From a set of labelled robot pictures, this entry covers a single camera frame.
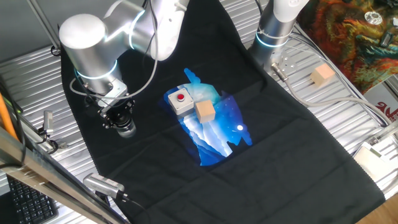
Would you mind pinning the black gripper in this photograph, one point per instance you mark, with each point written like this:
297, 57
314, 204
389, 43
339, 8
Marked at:
119, 113

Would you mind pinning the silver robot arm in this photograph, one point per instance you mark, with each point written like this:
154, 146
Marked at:
87, 46

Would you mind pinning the clear glass jar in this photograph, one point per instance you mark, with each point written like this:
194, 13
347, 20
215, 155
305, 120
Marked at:
127, 133

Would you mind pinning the grey box with red button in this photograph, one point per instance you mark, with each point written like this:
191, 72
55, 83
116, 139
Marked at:
182, 104

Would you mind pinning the wooden cube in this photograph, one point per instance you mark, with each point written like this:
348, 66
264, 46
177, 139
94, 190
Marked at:
321, 74
205, 112

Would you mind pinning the orange tube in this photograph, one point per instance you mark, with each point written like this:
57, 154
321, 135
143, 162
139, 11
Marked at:
6, 118

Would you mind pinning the thin metal pole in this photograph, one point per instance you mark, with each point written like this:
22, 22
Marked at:
43, 23

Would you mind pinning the black keyboard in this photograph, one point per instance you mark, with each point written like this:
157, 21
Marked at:
31, 205

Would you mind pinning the black cloth with blue print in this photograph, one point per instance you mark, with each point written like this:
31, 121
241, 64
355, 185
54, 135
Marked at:
280, 155

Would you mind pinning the colourful patterned cloth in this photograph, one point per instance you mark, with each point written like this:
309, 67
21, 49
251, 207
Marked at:
342, 46

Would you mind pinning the white flat device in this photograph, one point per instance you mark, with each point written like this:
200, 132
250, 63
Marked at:
373, 161

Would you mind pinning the white panel with red logo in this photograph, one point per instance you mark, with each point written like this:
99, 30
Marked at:
385, 107

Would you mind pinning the round silver metal flange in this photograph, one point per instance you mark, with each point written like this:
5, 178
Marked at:
373, 17

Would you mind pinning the small dark metal object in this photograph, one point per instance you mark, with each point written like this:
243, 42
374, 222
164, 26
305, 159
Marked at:
385, 39

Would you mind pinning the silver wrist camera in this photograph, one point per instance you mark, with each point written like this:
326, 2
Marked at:
115, 95

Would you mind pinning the aluminium camera bracket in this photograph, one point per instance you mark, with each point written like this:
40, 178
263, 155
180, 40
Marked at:
62, 145

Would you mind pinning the small silver exterior camera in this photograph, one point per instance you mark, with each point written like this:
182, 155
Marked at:
48, 121

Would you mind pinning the silver ribbed exterior camera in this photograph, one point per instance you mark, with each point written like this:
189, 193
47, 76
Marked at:
102, 184

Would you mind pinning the aluminium frame beam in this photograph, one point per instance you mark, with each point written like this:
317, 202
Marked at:
46, 183

